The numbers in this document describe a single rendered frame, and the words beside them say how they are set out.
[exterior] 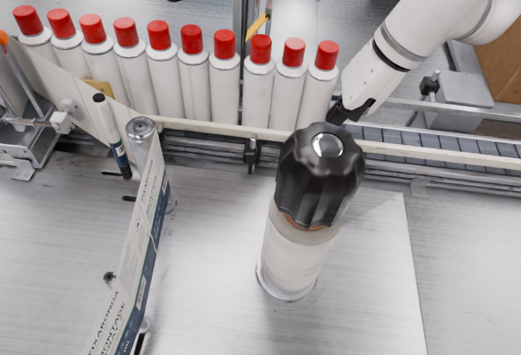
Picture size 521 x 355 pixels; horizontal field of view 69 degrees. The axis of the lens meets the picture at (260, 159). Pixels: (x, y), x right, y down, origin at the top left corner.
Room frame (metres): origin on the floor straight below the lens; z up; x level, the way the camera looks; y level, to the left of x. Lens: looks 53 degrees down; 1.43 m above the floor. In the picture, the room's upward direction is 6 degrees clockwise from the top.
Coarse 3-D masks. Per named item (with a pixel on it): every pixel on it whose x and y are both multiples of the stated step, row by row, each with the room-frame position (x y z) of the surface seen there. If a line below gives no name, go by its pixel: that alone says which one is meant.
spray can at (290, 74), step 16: (288, 48) 0.48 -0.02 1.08; (304, 48) 0.49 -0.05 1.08; (288, 64) 0.48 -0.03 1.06; (304, 64) 0.50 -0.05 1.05; (288, 80) 0.47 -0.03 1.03; (304, 80) 0.49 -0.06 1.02; (272, 96) 0.49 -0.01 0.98; (288, 96) 0.47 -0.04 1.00; (272, 112) 0.48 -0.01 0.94; (288, 112) 0.47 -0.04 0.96; (272, 128) 0.48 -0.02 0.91; (288, 128) 0.47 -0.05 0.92
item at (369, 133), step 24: (240, 120) 0.51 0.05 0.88; (264, 144) 0.46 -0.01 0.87; (408, 144) 0.50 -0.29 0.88; (432, 144) 0.51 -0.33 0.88; (456, 144) 0.51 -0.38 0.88; (480, 144) 0.52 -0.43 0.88; (504, 144) 0.53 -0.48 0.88; (456, 168) 0.45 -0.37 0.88; (480, 168) 0.46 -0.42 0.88; (504, 168) 0.47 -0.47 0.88
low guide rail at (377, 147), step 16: (176, 128) 0.46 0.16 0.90; (192, 128) 0.46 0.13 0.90; (208, 128) 0.46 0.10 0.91; (224, 128) 0.46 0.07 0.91; (240, 128) 0.46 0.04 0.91; (256, 128) 0.47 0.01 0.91; (368, 144) 0.46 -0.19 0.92; (384, 144) 0.46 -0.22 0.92; (448, 160) 0.45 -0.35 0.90; (464, 160) 0.45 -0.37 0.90; (480, 160) 0.45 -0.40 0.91; (496, 160) 0.45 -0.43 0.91; (512, 160) 0.46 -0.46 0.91
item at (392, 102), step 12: (240, 84) 0.53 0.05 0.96; (336, 96) 0.53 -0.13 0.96; (408, 108) 0.52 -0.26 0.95; (420, 108) 0.52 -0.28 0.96; (432, 108) 0.52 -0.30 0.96; (444, 108) 0.52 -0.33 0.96; (456, 108) 0.53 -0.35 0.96; (468, 108) 0.53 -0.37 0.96; (504, 120) 0.52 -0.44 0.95; (516, 120) 0.52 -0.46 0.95
